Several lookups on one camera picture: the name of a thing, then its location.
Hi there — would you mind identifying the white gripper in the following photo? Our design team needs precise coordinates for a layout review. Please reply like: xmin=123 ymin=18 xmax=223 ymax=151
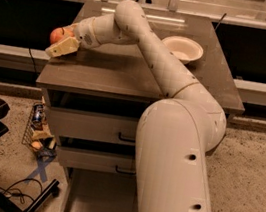
xmin=45 ymin=18 xmax=98 ymax=57

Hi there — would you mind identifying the red apple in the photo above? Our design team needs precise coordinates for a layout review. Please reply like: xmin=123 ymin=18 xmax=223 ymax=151
xmin=49 ymin=27 xmax=74 ymax=44

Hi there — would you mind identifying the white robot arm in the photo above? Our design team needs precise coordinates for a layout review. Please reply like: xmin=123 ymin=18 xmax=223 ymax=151
xmin=46 ymin=0 xmax=227 ymax=212

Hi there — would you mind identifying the grey drawer cabinet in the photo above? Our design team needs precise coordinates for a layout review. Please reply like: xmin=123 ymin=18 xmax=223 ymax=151
xmin=14 ymin=0 xmax=260 ymax=212

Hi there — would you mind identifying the top grey drawer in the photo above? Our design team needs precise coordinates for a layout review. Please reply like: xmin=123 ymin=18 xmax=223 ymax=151
xmin=43 ymin=101 xmax=227 ymax=164

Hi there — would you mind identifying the middle grey drawer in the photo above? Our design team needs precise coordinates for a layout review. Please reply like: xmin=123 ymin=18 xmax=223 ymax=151
xmin=56 ymin=146 xmax=136 ymax=175

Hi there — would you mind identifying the bottom open grey drawer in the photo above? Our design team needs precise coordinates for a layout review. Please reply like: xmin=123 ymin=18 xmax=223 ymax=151
xmin=61 ymin=168 xmax=138 ymax=212

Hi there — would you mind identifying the blue soda can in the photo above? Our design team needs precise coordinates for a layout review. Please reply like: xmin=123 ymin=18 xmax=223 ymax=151
xmin=31 ymin=104 xmax=44 ymax=130

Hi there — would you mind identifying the white paper bowl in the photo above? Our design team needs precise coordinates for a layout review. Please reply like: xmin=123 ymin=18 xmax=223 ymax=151
xmin=162 ymin=36 xmax=204 ymax=64

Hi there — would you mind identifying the blue tape cross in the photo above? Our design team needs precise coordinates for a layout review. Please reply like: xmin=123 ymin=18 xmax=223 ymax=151
xmin=28 ymin=156 xmax=54 ymax=182

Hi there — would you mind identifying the wire basket with snacks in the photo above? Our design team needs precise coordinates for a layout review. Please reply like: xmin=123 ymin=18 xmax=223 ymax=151
xmin=21 ymin=101 xmax=57 ymax=159

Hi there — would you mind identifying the black floor cable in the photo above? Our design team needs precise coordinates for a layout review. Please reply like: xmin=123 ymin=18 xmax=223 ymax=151
xmin=0 ymin=172 xmax=47 ymax=208

